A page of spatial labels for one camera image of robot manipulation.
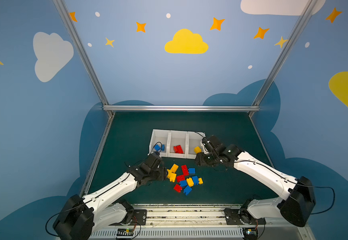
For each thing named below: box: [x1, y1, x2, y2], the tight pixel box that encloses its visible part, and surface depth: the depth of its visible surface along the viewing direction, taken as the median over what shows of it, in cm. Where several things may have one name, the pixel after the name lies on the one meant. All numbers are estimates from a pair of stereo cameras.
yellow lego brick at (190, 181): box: [186, 177, 194, 187], surface depth 86 cm
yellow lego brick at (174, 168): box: [170, 163, 179, 173], surface depth 93 cm
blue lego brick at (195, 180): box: [192, 175, 199, 186], surface depth 87 cm
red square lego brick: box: [176, 174, 186, 183], surface depth 88 cm
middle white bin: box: [168, 130, 189, 159], surface depth 101 cm
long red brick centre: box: [181, 164, 190, 177], surface depth 92 cm
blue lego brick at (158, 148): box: [154, 144, 166, 151], surface depth 103 cm
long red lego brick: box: [174, 145, 184, 154], surface depth 101 cm
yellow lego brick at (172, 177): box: [168, 173, 177, 183], surface depth 88 cm
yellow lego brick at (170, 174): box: [166, 169, 173, 179], surface depth 88 cm
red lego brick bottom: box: [173, 184, 182, 193], surface depth 85 cm
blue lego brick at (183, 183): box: [180, 180, 188, 187], surface depth 86 cm
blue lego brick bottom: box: [183, 185, 193, 196], surface depth 83 cm
